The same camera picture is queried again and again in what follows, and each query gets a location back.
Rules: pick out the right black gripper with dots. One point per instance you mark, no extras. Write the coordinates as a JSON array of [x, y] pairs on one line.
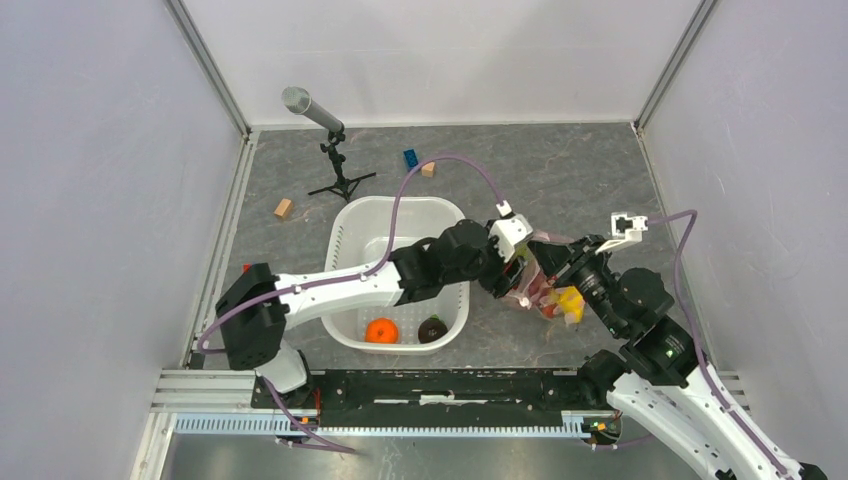
[[556, 257]]

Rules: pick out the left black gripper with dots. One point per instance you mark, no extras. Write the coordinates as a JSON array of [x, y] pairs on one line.
[[498, 284]]

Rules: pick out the strawberry bunch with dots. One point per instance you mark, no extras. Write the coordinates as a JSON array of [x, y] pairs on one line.
[[545, 302]]

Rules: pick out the clear zip top bag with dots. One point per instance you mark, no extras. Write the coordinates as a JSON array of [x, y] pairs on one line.
[[523, 277]]

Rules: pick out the yellow pear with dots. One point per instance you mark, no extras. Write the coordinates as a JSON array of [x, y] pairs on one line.
[[570, 305]]

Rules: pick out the white plastic basket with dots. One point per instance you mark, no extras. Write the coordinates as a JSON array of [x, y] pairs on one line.
[[359, 236]]

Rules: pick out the orange tangerine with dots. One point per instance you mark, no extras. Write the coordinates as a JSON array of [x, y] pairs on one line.
[[383, 331]]

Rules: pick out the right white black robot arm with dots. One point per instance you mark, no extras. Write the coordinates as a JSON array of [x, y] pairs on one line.
[[660, 377]]

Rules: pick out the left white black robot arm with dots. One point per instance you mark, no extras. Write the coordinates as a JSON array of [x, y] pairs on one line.
[[254, 313]]

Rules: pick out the dark avocado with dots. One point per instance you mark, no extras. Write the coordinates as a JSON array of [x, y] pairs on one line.
[[431, 329]]

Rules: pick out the small wooden cube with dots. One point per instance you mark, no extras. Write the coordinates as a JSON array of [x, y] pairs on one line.
[[428, 170]]

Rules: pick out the wooden block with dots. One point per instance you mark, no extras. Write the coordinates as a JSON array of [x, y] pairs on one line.
[[284, 209]]

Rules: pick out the grey microphone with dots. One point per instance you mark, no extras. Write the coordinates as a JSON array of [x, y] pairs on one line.
[[299, 101]]

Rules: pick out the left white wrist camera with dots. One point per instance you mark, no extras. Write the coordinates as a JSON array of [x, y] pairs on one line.
[[510, 230]]

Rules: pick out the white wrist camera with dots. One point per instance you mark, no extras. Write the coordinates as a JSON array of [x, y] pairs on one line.
[[627, 229], [510, 230]]

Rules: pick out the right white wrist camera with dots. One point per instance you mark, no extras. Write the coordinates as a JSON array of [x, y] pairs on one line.
[[627, 229]]

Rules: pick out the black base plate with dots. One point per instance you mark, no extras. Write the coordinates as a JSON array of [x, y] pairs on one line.
[[429, 398]]

